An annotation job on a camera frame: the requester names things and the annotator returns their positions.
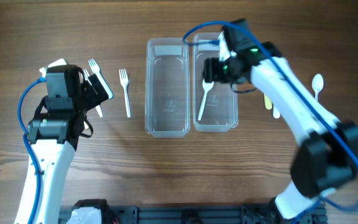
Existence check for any white fork slim handle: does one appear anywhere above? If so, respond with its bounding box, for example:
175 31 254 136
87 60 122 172
83 69 103 118

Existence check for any white fork wide handle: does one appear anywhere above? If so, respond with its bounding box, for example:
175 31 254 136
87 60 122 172
88 58 114 99

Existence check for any white spoon container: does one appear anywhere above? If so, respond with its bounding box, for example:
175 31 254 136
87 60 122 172
198 80 214 121

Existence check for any yellow plastic spoon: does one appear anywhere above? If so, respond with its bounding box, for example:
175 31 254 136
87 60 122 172
264 95 273 110

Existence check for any white spoon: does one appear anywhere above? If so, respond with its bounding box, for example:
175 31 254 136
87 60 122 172
272 106 280 119
311 73 324 101

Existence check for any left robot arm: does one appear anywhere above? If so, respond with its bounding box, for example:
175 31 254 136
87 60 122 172
15 64 114 223

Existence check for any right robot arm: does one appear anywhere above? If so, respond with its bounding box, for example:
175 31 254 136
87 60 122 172
203 19 358 223

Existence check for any right clear plastic container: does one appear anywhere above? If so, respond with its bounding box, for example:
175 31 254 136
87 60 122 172
192 32 238 132

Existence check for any clear plastic container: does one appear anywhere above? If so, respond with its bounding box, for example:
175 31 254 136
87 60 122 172
145 37 190 138
192 32 238 132

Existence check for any left clear plastic container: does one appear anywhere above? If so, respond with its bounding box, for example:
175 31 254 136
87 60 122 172
145 37 190 138

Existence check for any right blue cable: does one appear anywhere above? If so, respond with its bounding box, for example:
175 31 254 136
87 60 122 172
182 20 358 224

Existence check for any blue cable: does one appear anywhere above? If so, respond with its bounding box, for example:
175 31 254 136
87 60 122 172
17 77 48 224
182 20 358 224

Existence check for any left blue cable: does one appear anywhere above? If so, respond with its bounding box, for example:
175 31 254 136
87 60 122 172
17 77 48 224

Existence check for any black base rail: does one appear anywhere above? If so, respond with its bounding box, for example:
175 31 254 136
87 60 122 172
57 198 328 224

